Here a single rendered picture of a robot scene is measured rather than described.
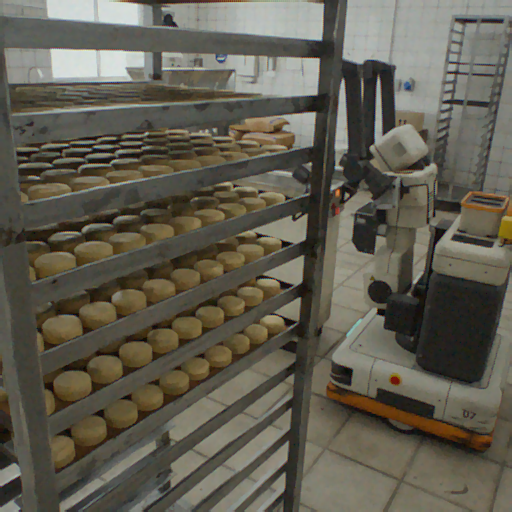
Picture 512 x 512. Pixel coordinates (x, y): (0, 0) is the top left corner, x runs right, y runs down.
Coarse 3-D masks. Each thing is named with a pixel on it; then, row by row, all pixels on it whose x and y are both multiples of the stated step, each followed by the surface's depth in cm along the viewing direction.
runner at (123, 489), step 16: (288, 368) 112; (272, 384) 108; (240, 400) 100; (256, 400) 104; (224, 416) 97; (192, 432) 95; (208, 432) 94; (176, 448) 87; (160, 464) 85; (128, 480) 80; (144, 480) 83; (112, 496) 78
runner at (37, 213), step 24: (216, 168) 78; (240, 168) 82; (264, 168) 87; (72, 192) 60; (96, 192) 62; (120, 192) 65; (144, 192) 68; (168, 192) 71; (24, 216) 56; (48, 216) 58; (72, 216) 60
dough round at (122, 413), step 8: (120, 400) 84; (112, 408) 82; (120, 408) 82; (128, 408) 82; (136, 408) 83; (104, 416) 81; (112, 416) 80; (120, 416) 80; (128, 416) 81; (136, 416) 82; (112, 424) 80; (120, 424) 80; (128, 424) 81
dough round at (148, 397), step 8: (136, 392) 86; (144, 392) 86; (152, 392) 86; (160, 392) 86; (136, 400) 85; (144, 400) 84; (152, 400) 85; (160, 400) 86; (144, 408) 84; (152, 408) 85
